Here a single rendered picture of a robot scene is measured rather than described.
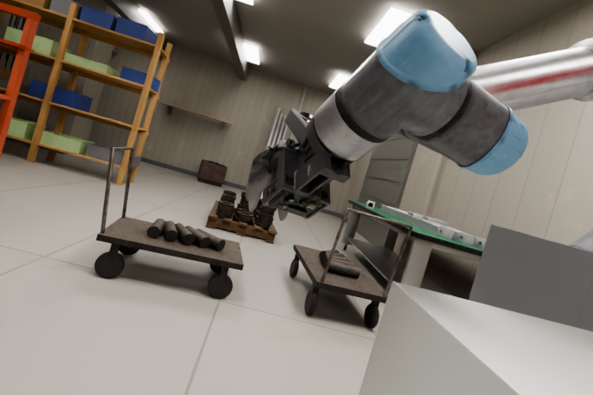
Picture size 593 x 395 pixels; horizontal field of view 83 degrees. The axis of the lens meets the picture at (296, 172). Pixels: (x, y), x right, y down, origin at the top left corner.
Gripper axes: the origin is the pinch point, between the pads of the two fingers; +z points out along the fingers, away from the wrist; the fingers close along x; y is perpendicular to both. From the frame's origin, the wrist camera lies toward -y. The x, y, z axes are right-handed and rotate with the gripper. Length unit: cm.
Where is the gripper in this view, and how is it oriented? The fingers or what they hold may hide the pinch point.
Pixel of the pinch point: (259, 194)
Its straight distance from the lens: 54.3
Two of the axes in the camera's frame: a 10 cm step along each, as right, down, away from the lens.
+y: -0.3, 8.2, -5.8
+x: 8.4, 3.3, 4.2
